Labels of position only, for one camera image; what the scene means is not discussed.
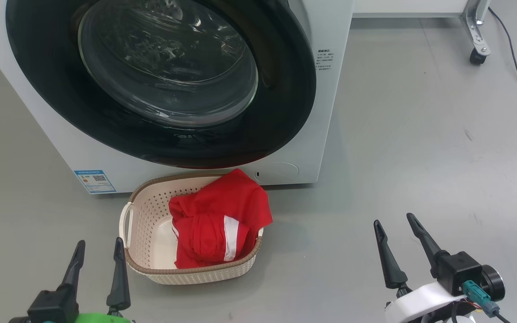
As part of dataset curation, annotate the teal right cable connector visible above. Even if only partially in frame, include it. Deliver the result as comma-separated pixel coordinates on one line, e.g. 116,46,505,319
461,280,500,313

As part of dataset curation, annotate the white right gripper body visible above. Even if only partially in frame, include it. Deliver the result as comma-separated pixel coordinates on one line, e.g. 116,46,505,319
384,282,470,323

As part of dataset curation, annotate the white front-load washing machine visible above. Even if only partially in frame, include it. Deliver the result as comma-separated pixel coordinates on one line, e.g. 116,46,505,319
0,0,357,194

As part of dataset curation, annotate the cream perforated laundry basket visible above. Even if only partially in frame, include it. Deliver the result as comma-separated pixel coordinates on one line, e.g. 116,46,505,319
119,173,264,285

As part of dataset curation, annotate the white partition panel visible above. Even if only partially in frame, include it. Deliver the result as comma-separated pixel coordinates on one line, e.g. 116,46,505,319
353,0,468,18

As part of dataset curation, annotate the black floor cable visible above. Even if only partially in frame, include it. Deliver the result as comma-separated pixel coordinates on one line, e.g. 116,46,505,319
487,7,517,111

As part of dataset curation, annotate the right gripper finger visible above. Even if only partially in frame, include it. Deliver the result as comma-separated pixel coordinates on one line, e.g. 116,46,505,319
373,220,409,290
406,213,450,279

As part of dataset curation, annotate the printed warning text label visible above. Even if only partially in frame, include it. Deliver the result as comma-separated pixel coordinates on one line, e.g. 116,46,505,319
317,48,335,72

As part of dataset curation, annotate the black round glass washer door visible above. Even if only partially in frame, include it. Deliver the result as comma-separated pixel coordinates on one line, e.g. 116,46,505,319
6,0,316,170

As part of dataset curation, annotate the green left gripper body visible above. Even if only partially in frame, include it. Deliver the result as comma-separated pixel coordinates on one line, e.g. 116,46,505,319
74,313,136,323

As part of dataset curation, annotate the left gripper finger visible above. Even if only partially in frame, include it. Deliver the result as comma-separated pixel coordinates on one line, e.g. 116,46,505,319
106,237,131,313
60,240,86,292

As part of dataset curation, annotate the round drain filter cover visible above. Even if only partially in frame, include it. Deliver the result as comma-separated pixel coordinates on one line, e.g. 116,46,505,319
254,162,299,183

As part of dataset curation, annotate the blue energy label sticker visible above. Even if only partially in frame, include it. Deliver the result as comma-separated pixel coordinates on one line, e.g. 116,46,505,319
74,170,116,194

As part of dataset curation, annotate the plain red garment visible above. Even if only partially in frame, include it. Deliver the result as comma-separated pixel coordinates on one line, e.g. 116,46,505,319
169,168,273,234

